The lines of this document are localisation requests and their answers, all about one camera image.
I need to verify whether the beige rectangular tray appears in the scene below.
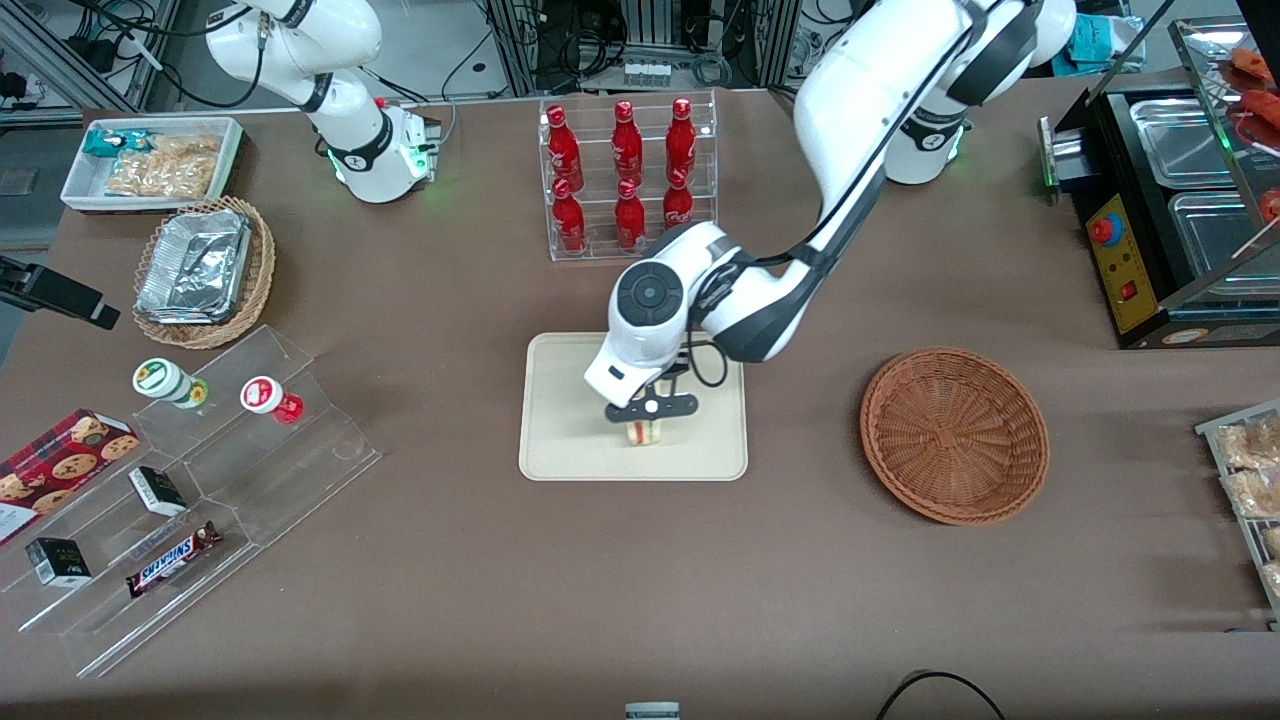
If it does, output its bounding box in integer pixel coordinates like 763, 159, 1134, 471
518, 331, 749, 483

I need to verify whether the brown round wicker basket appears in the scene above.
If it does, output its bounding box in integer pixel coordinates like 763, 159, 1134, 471
859, 347, 1051, 527

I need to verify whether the light wicker basket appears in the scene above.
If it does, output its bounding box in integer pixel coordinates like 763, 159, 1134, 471
132, 195, 278, 351

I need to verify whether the tray of packaged pastries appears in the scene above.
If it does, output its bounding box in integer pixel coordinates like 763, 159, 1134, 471
1194, 399, 1280, 632

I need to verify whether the red cola bottle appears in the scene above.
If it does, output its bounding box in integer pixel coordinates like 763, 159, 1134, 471
666, 97, 698, 185
552, 178, 589, 255
662, 168, 695, 241
611, 100, 645, 186
546, 105, 585, 191
613, 178, 648, 252

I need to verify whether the clear acrylic bottle rack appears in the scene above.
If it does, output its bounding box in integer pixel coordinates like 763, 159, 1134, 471
539, 89, 720, 264

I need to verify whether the clear acrylic stepped stand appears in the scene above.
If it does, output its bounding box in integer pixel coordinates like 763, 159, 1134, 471
0, 323, 384, 680

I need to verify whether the red lid dessert cup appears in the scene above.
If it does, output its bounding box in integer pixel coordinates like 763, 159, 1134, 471
240, 375, 306, 426

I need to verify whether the stack of foil trays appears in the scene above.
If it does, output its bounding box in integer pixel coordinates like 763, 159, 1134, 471
134, 207, 252, 326

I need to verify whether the green lid dessert cup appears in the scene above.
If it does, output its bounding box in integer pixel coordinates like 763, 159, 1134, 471
132, 357, 210, 412

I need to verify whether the Snickers chocolate bar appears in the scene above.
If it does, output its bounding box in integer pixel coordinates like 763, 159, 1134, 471
125, 520, 224, 600

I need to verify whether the small black box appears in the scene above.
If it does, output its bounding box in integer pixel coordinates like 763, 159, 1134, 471
127, 465, 189, 519
25, 536, 94, 588

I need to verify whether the black hot food warmer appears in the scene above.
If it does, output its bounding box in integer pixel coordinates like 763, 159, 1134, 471
1038, 15, 1280, 351

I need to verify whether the clear bag of crackers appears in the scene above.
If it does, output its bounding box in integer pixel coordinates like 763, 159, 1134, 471
104, 134, 224, 200

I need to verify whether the red tartan cookie box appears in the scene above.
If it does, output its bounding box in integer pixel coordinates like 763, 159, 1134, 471
0, 407, 142, 549

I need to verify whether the teal plastic bag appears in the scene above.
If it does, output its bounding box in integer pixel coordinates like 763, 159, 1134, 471
1070, 14, 1143, 77

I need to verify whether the steel food pan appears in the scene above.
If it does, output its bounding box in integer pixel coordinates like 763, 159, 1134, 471
1129, 96, 1238, 190
1167, 189, 1280, 278

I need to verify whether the teal snack packet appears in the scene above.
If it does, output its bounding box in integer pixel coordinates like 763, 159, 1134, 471
82, 127, 153, 160

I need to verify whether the white rectangular snack bin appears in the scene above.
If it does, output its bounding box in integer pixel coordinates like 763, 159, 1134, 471
60, 116, 246, 216

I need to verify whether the black table cable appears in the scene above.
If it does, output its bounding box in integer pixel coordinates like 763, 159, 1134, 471
877, 671, 1007, 720

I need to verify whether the black clamp mount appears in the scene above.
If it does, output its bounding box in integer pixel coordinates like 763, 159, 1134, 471
0, 254, 122, 331

